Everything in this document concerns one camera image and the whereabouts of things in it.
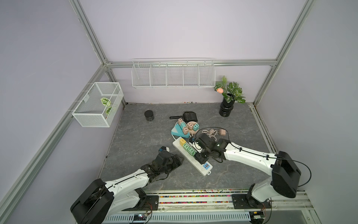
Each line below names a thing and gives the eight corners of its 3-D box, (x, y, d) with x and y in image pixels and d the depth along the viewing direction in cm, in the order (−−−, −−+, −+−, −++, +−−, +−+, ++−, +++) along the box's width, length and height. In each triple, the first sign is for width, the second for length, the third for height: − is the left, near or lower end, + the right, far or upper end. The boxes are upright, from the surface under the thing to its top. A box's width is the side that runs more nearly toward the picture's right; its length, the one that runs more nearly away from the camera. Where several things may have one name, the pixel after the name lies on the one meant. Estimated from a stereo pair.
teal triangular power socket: (170, 133, 103) (170, 131, 100) (177, 126, 107) (177, 123, 104) (184, 142, 98) (184, 139, 95) (190, 134, 102) (190, 131, 100)
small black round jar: (144, 121, 112) (143, 117, 108) (146, 113, 118) (145, 109, 114) (153, 121, 112) (152, 117, 108) (154, 113, 118) (153, 109, 114)
